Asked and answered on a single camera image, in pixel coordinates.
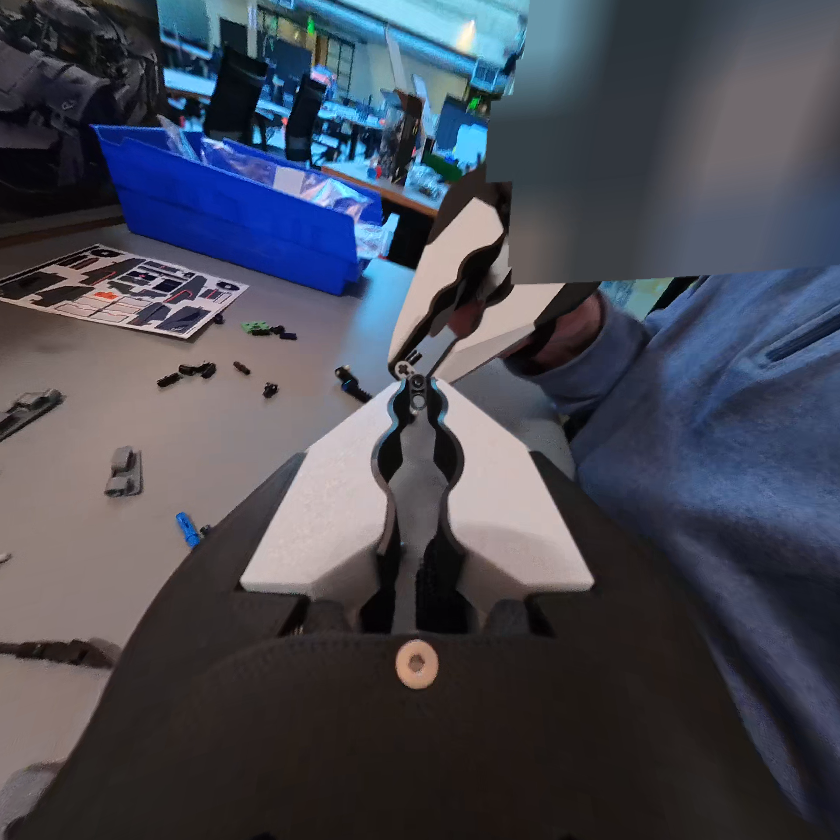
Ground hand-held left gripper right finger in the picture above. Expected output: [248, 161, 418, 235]
[430, 381, 595, 632]

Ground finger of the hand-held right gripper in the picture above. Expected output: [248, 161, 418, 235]
[432, 282, 571, 385]
[388, 196, 513, 363]

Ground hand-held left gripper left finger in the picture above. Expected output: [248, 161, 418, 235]
[239, 382, 404, 632]

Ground person's right forearm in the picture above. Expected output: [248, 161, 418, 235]
[505, 272, 723, 427]

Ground blue lego pin black connector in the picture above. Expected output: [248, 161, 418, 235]
[174, 511, 211, 550]

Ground scattered black lego pins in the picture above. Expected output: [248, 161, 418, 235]
[156, 314, 373, 403]

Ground grey lego panel piece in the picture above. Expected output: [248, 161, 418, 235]
[0, 388, 65, 442]
[103, 445, 144, 498]

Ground black lego axle piece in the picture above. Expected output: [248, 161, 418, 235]
[0, 637, 123, 670]

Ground dark lego set box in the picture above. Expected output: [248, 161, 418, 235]
[0, 0, 166, 221]

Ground person's right hand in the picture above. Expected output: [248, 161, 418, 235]
[505, 292, 610, 370]

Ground wooden office desk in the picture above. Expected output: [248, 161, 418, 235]
[322, 161, 442, 217]

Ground dark printed cardboard box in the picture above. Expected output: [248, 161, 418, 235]
[388, 92, 427, 188]

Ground clear plastic bags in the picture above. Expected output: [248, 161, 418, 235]
[156, 113, 403, 261]

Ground black office chair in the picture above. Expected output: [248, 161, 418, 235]
[203, 45, 270, 148]
[285, 77, 329, 165]

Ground person's blue sweater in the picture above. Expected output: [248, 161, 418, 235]
[567, 266, 840, 831]

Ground plain blue plastic bin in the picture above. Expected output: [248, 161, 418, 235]
[92, 122, 385, 297]

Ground sticker sheet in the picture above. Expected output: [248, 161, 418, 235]
[0, 243, 251, 341]

